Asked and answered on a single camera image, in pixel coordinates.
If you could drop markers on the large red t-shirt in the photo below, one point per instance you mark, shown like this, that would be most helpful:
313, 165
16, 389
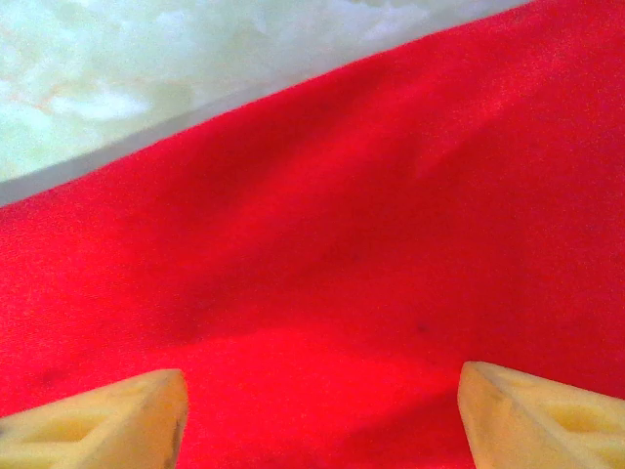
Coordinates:
342, 244

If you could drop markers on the beige right gripper right finger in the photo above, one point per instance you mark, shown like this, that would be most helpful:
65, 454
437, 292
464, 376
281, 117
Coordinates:
537, 425

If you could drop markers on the pale green fuzzy mat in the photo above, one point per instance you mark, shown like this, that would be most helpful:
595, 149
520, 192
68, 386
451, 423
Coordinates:
97, 73

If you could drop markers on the beige right gripper left finger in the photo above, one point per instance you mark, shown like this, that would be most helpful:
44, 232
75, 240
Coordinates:
97, 430

